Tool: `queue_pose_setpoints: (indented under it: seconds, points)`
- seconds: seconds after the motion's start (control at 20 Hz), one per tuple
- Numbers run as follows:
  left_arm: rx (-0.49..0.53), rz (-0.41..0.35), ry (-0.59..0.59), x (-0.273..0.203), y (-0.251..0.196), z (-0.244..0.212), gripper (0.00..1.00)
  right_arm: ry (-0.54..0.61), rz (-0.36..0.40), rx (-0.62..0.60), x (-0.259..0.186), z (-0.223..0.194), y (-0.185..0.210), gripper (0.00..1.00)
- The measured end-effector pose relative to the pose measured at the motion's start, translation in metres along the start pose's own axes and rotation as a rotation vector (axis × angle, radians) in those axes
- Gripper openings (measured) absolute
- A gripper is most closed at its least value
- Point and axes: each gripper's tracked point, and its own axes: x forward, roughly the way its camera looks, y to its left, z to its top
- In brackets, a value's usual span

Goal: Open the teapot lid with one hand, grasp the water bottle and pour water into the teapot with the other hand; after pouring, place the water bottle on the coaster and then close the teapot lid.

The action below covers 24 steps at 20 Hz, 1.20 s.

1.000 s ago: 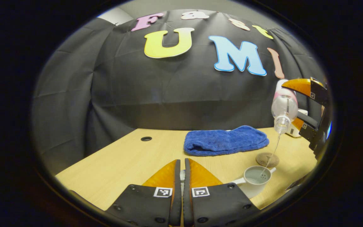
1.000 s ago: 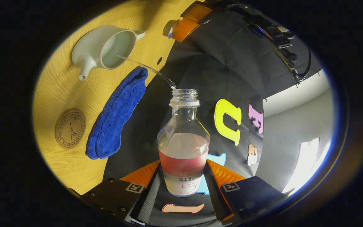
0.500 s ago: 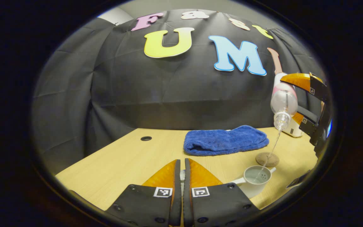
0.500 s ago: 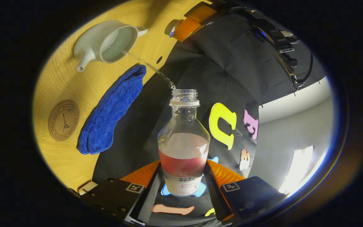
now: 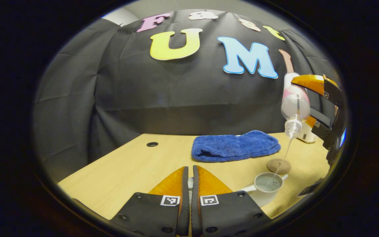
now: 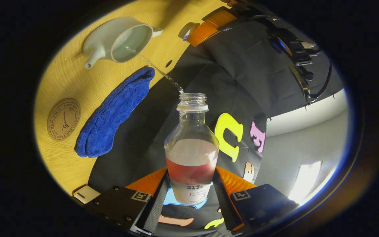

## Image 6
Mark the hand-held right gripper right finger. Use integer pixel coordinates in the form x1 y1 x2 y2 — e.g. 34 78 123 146
213 166 298 236

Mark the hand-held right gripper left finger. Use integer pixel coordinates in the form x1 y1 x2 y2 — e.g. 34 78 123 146
84 167 171 235

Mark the white teacup lid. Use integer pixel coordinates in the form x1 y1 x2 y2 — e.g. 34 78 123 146
179 22 200 41

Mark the clear plastic water bottle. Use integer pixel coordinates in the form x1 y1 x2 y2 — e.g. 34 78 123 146
164 93 220 205

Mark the white ceramic teacup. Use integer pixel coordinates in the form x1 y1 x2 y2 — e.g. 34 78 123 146
83 17 163 69

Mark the round wooden coaster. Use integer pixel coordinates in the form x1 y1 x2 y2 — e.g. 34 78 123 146
47 98 81 142

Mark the blue towel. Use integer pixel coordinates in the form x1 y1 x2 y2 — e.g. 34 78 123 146
75 67 155 158

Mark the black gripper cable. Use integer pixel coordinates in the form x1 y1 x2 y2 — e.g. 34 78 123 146
308 59 333 101

